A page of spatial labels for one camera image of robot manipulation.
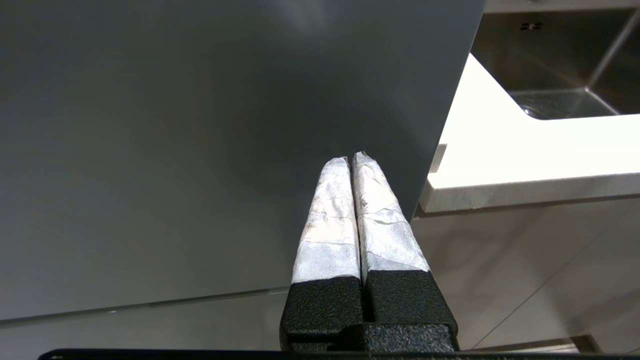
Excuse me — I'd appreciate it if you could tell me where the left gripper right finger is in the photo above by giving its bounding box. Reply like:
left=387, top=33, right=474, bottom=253
left=341, top=151, right=459, bottom=353

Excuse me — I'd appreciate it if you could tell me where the grey cabinet door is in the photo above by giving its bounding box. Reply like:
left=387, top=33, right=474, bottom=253
left=0, top=0, right=486, bottom=322

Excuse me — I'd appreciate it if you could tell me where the stainless steel sink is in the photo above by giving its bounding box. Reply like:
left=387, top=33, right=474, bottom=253
left=471, top=8, right=640, bottom=121

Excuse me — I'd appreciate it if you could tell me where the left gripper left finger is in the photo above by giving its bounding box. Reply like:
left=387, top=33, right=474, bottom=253
left=279, top=156, right=364, bottom=352

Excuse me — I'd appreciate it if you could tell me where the white countertop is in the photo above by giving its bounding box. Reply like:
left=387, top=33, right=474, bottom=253
left=419, top=0, right=640, bottom=214

